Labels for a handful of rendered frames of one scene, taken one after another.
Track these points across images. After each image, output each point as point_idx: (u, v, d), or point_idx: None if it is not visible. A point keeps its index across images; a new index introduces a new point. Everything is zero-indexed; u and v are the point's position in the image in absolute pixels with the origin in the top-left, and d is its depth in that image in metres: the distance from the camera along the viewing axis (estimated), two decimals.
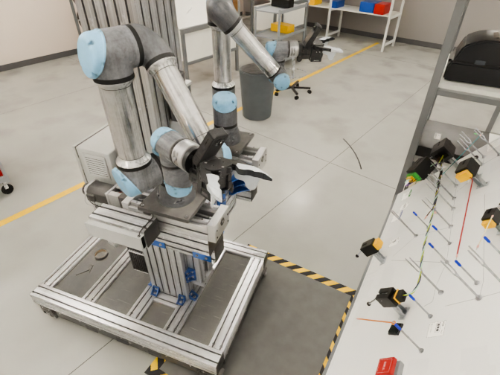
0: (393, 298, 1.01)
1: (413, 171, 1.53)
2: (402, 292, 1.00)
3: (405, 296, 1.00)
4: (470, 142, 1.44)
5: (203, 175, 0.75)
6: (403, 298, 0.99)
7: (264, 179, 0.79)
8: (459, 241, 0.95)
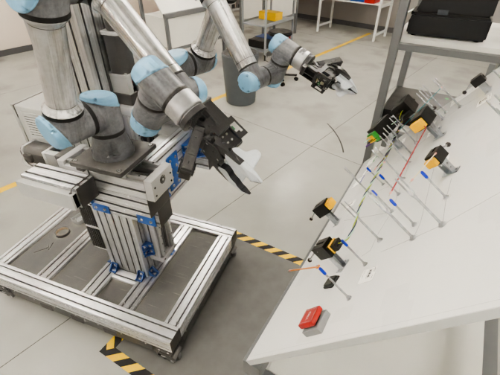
0: (328, 248, 0.91)
1: (373, 130, 1.43)
2: (338, 240, 0.90)
3: (340, 244, 0.90)
4: (431, 96, 1.34)
5: (219, 171, 0.78)
6: (338, 247, 0.90)
7: (255, 176, 0.71)
8: (396, 180, 0.85)
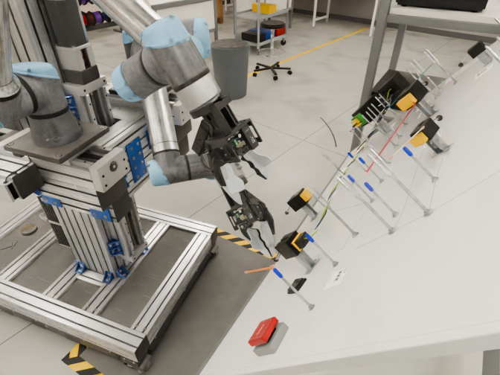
0: (292, 244, 0.74)
1: (357, 112, 1.26)
2: (303, 235, 0.74)
3: (306, 239, 0.73)
4: (423, 72, 1.17)
5: None
6: (303, 243, 0.73)
7: (240, 196, 0.71)
8: (374, 159, 0.68)
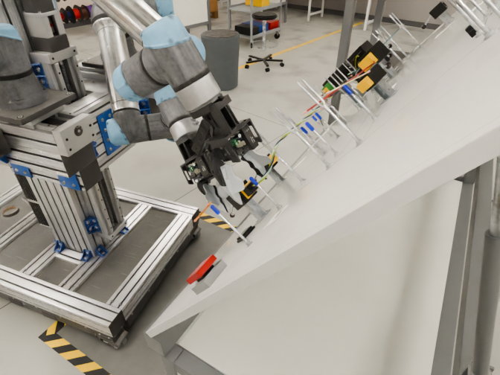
0: (241, 191, 0.74)
1: (327, 81, 1.26)
2: (252, 183, 0.73)
3: (254, 187, 0.73)
4: (390, 39, 1.17)
5: None
6: (251, 190, 0.73)
7: (240, 196, 0.71)
8: (318, 101, 0.68)
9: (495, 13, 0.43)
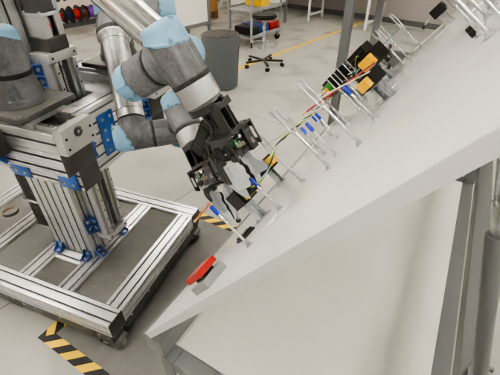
0: None
1: (327, 82, 1.26)
2: (251, 184, 0.73)
3: (254, 188, 0.73)
4: (390, 39, 1.17)
5: None
6: (251, 191, 0.73)
7: (247, 190, 0.72)
8: (318, 102, 0.68)
9: (495, 14, 0.42)
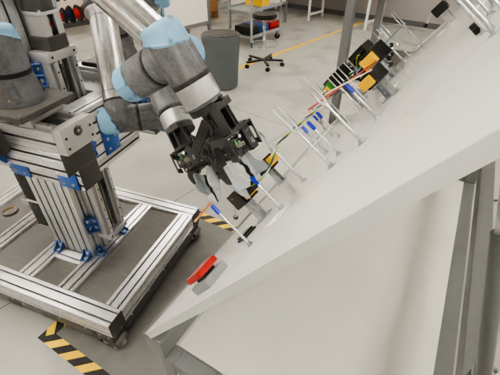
0: None
1: (328, 81, 1.26)
2: (251, 183, 0.73)
3: (253, 187, 0.73)
4: (392, 37, 1.16)
5: None
6: (250, 190, 0.72)
7: (247, 190, 0.72)
8: None
9: None
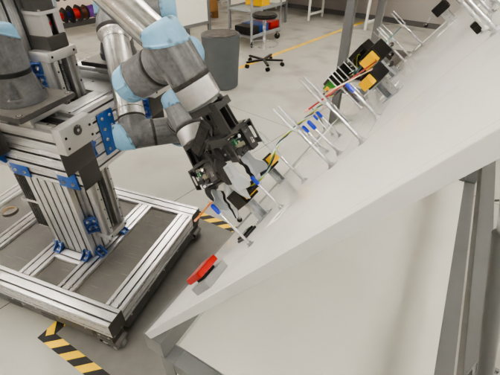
0: None
1: (328, 80, 1.25)
2: (251, 183, 0.73)
3: (253, 187, 0.73)
4: (393, 37, 1.16)
5: None
6: (250, 190, 0.72)
7: (247, 190, 0.72)
8: (320, 100, 0.67)
9: None
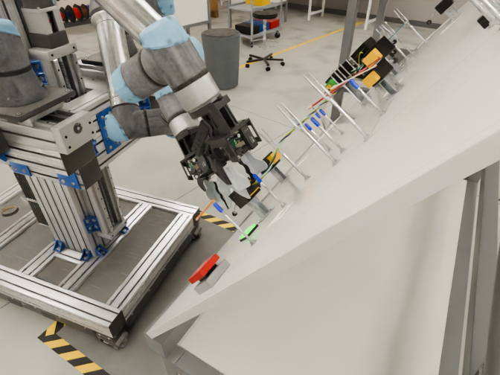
0: None
1: (330, 79, 1.25)
2: (252, 181, 0.72)
3: (254, 186, 0.72)
4: (395, 34, 1.15)
5: None
6: (251, 189, 0.72)
7: (247, 190, 0.72)
8: (323, 97, 0.66)
9: None
